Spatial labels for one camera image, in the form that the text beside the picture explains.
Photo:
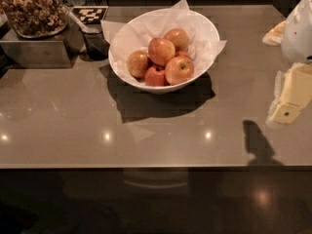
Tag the white paper bowl liner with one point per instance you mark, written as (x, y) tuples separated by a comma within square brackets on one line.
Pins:
[(146, 26)]

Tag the black white marker card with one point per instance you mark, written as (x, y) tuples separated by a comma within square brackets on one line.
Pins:
[(90, 14)]

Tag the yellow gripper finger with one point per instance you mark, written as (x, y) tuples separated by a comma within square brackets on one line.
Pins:
[(292, 93), (274, 36)]

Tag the white ceramic bowl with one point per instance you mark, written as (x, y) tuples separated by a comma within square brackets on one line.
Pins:
[(162, 87)]

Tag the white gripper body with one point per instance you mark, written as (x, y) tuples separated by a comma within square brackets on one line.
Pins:
[(298, 33)]

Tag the red apple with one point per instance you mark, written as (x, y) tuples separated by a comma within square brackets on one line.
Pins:
[(179, 38), (155, 76), (161, 50), (137, 63), (179, 70)]

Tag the glass jar of nuts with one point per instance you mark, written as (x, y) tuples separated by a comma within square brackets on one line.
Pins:
[(35, 18)]

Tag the stainless steel box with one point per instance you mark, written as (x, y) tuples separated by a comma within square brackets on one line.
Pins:
[(59, 51)]

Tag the dark small cup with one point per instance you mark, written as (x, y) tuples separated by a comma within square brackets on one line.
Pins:
[(97, 47)]

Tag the small hidden right apple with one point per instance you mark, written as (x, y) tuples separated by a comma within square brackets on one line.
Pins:
[(183, 54)]

